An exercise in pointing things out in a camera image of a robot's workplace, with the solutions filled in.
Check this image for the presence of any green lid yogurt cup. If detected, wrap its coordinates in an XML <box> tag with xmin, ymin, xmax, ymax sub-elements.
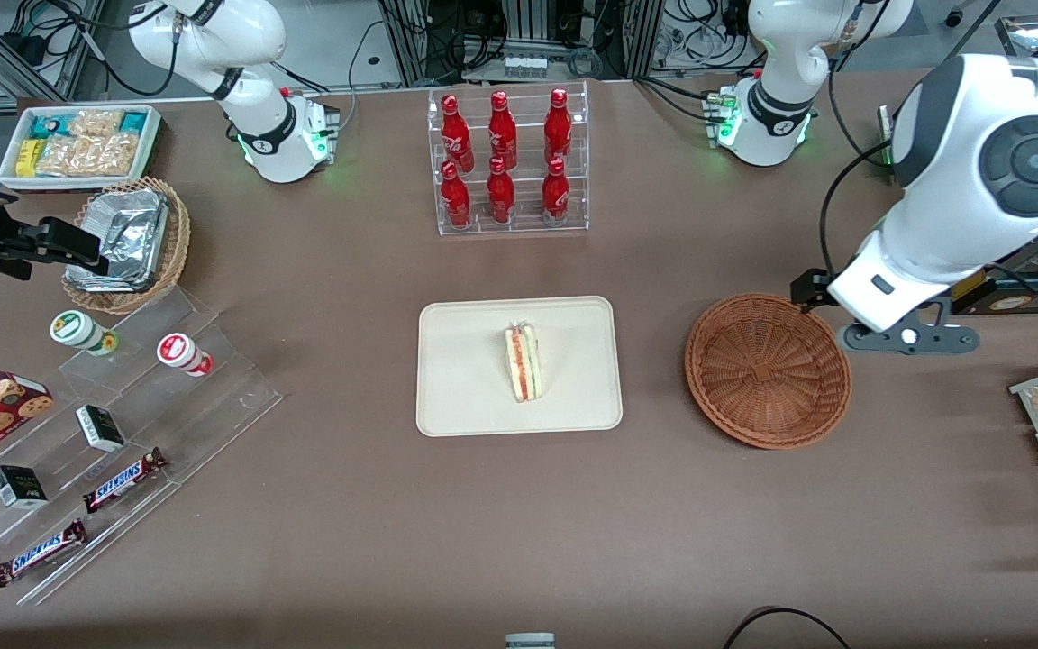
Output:
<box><xmin>50</xmin><ymin>310</ymin><xmax>119</xmax><ymax>357</ymax></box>

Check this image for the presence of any red cola bottle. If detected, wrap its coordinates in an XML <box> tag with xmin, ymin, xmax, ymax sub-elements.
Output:
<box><xmin>487</xmin><ymin>90</ymin><xmax>519</xmax><ymax>170</ymax></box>
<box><xmin>440</xmin><ymin>160</ymin><xmax>473</xmax><ymax>229</ymax></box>
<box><xmin>541</xmin><ymin>159</ymin><xmax>571</xmax><ymax>224</ymax></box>
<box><xmin>441</xmin><ymin>95</ymin><xmax>476</xmax><ymax>172</ymax></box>
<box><xmin>543</xmin><ymin>88</ymin><xmax>573</xmax><ymax>164</ymax></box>
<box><xmin>486</xmin><ymin>157</ymin><xmax>516</xmax><ymax>225</ymax></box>

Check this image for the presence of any clear rice cracker bag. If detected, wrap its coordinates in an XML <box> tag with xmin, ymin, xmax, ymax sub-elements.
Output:
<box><xmin>36</xmin><ymin>133</ymin><xmax>138</xmax><ymax>178</ymax></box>
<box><xmin>68</xmin><ymin>110</ymin><xmax>124</xmax><ymax>139</ymax></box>

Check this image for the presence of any black looped cable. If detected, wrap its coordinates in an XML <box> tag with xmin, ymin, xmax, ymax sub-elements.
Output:
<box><xmin>721</xmin><ymin>606</ymin><xmax>854</xmax><ymax>649</ymax></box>

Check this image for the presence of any clear acrylic step display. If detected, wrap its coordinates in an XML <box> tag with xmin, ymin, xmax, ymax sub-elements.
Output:
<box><xmin>0</xmin><ymin>287</ymin><xmax>284</xmax><ymax>607</ymax></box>

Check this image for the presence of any brown Snickers bar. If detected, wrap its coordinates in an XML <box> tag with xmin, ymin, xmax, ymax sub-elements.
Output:
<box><xmin>0</xmin><ymin>519</ymin><xmax>89</xmax><ymax>588</ymax></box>
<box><xmin>82</xmin><ymin>448</ymin><xmax>168</xmax><ymax>515</ymax></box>

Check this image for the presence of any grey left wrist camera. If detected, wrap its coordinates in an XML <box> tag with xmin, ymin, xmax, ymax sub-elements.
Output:
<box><xmin>841</xmin><ymin>322</ymin><xmax>981</xmax><ymax>356</ymax></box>

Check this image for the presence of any grey box with green light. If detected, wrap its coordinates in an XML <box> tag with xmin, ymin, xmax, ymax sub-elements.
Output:
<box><xmin>878</xmin><ymin>104</ymin><xmax>901</xmax><ymax>173</ymax></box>

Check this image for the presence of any clear acrylic bottle rack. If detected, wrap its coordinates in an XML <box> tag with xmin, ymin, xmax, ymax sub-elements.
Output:
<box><xmin>427</xmin><ymin>81</ymin><xmax>590</xmax><ymax>237</ymax></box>

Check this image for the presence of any small black carton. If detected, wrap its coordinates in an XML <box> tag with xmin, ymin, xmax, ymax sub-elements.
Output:
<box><xmin>0</xmin><ymin>465</ymin><xmax>50</xmax><ymax>511</ymax></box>
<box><xmin>76</xmin><ymin>405</ymin><xmax>127</xmax><ymax>453</ymax></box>

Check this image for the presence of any red lid yogurt cup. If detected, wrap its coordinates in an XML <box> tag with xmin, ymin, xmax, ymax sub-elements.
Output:
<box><xmin>156</xmin><ymin>333</ymin><xmax>214</xmax><ymax>378</ymax></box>

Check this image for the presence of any cream rectangular plastic tray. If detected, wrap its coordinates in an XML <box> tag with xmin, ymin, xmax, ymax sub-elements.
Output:
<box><xmin>416</xmin><ymin>296</ymin><xmax>624</xmax><ymax>438</ymax></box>

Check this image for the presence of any triangle sandwich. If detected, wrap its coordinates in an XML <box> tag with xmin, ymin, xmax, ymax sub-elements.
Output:
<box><xmin>504</xmin><ymin>321</ymin><xmax>542</xmax><ymax>404</ymax></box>

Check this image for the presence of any brown round wicker basket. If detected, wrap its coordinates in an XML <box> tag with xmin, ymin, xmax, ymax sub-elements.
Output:
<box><xmin>685</xmin><ymin>293</ymin><xmax>852</xmax><ymax>450</ymax></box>

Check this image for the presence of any white rectangular snack bin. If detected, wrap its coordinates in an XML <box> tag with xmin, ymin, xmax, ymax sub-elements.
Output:
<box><xmin>0</xmin><ymin>105</ymin><xmax>165</xmax><ymax>192</ymax></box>

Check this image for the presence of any silver foil container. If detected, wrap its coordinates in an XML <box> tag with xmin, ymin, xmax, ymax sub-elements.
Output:
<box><xmin>65</xmin><ymin>188</ymin><xmax>169</xmax><ymax>292</ymax></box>

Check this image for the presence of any tan wicker basket with foil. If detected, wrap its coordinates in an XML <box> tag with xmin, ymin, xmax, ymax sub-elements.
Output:
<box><xmin>61</xmin><ymin>177</ymin><xmax>192</xmax><ymax>315</ymax></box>

